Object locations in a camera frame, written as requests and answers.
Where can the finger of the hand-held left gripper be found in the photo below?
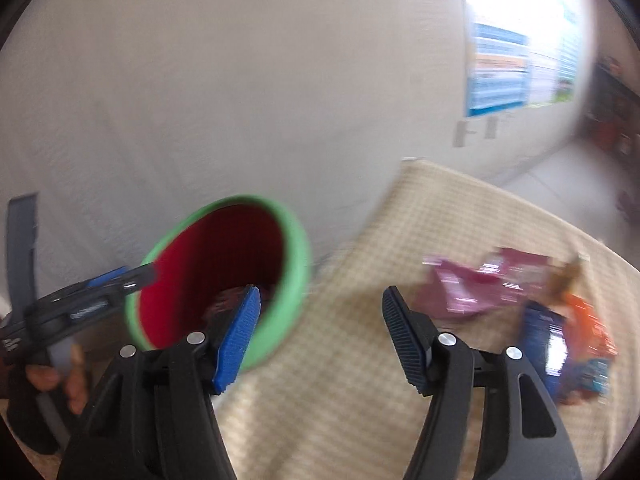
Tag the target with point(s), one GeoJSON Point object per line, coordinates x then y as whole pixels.
{"type": "Point", "coordinates": [120, 285]}

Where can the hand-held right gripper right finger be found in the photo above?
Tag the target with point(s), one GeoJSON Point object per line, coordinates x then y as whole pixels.
{"type": "Point", "coordinates": [405, 340]}

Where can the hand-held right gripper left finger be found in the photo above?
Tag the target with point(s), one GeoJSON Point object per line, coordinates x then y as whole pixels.
{"type": "Point", "coordinates": [239, 340]}

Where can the pink snack wrapper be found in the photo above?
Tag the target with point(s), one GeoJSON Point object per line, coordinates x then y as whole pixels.
{"type": "Point", "coordinates": [465, 287]}

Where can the red bin with green rim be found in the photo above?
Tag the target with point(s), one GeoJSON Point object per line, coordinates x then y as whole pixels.
{"type": "Point", "coordinates": [215, 255]}

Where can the dark blue snack wrapper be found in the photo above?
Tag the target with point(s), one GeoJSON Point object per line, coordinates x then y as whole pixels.
{"type": "Point", "coordinates": [542, 345]}

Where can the brown snack wrapper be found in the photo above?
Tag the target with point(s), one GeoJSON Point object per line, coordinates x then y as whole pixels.
{"type": "Point", "coordinates": [567, 275]}

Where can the orange snack wrapper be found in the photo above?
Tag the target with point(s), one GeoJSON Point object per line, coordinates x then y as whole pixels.
{"type": "Point", "coordinates": [587, 340]}

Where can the person's left hand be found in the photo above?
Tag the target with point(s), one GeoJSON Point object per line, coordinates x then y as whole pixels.
{"type": "Point", "coordinates": [50, 375]}

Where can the yellow checked tablecloth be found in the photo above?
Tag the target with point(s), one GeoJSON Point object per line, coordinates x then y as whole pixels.
{"type": "Point", "coordinates": [350, 410]}

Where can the dark storage shelf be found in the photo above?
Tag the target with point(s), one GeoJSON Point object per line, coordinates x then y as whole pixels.
{"type": "Point", "coordinates": [612, 110]}

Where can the blue wall poster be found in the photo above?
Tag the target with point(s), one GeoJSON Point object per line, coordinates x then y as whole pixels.
{"type": "Point", "coordinates": [500, 70]}

